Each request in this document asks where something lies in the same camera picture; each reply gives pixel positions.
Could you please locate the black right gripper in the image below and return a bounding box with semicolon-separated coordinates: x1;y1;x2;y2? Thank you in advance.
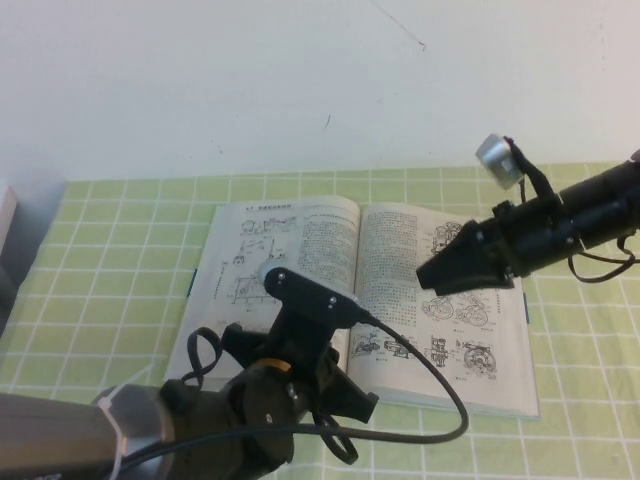
416;193;587;297

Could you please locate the black right camera bracket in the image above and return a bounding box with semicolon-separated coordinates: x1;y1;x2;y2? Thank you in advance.
504;134;565;207

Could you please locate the green checkered tablecloth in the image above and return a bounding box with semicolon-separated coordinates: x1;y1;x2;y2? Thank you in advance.
0;162;640;480

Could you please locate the black camera bracket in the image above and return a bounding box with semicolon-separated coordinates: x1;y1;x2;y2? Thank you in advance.
504;134;565;207
262;267;372;364

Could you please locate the black left camera cable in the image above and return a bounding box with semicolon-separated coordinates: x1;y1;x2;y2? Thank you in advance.
114;309;471;480

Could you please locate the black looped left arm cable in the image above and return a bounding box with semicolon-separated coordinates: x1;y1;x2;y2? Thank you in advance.
186;326;222;387

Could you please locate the technical book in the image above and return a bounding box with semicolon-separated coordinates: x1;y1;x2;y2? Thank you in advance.
163;195;542;420

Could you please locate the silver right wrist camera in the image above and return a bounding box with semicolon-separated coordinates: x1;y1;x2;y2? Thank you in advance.
474;132;526;190

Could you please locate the black left camera bracket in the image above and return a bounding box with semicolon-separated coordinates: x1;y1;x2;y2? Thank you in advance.
262;267;372;364

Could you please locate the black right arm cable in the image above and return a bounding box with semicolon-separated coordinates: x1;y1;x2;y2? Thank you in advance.
568;233;640;285

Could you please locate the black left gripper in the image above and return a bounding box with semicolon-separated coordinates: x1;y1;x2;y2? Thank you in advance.
221;321;380;426

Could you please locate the white zip tie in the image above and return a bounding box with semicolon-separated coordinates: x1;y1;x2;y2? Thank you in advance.
93;382;152;477

